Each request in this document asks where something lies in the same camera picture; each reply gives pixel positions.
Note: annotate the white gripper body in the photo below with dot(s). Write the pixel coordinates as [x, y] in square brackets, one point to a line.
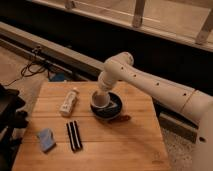
[104, 88]

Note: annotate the white ceramic cup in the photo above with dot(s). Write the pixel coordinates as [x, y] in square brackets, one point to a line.
[100, 99]

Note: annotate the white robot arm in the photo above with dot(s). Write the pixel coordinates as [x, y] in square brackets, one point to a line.
[192, 104]

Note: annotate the dark ceramic bowl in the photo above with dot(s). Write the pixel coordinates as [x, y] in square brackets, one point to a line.
[111, 111]

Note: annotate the red-brown small object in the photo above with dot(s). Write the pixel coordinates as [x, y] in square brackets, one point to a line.
[119, 119]

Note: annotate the white plastic bottle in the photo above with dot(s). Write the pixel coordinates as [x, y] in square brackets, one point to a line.
[69, 102]

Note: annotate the blue object on floor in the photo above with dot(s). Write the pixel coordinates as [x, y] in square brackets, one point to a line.
[58, 78]

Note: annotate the black striped brush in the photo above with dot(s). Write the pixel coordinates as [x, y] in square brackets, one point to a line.
[74, 136]

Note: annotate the black equipment at left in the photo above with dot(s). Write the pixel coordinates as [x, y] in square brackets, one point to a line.
[10, 118]

